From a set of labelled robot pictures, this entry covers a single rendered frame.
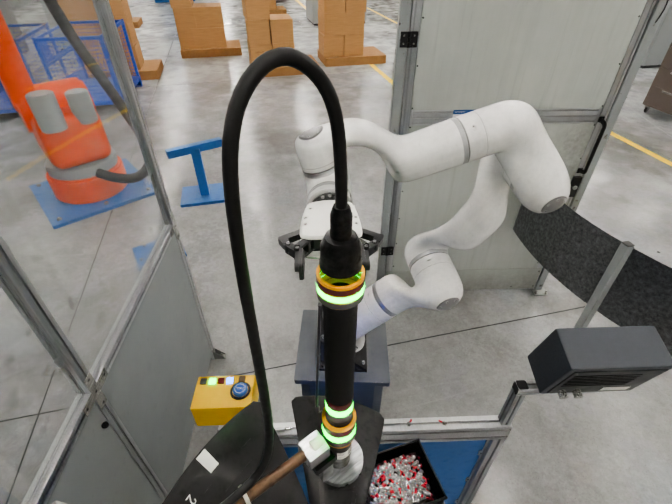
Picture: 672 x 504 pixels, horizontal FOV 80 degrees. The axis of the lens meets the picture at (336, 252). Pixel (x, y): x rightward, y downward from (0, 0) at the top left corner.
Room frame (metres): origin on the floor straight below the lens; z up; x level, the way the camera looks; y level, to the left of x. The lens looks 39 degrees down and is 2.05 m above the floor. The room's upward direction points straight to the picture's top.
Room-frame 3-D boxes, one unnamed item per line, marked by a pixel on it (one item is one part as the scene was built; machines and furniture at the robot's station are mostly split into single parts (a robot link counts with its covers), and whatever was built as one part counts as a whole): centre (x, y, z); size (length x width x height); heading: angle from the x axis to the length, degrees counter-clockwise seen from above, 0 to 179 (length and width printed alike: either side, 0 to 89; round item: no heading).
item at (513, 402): (0.64, -0.52, 0.96); 0.03 x 0.03 x 0.20; 2
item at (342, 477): (0.26, 0.00, 1.50); 0.09 x 0.07 x 0.10; 127
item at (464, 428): (0.63, -0.09, 0.82); 0.90 x 0.04 x 0.08; 92
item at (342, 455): (0.26, 0.00, 1.65); 0.04 x 0.04 x 0.46
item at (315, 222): (0.56, 0.01, 1.66); 0.11 x 0.10 x 0.07; 2
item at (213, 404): (0.61, 0.30, 1.02); 0.16 x 0.10 x 0.11; 92
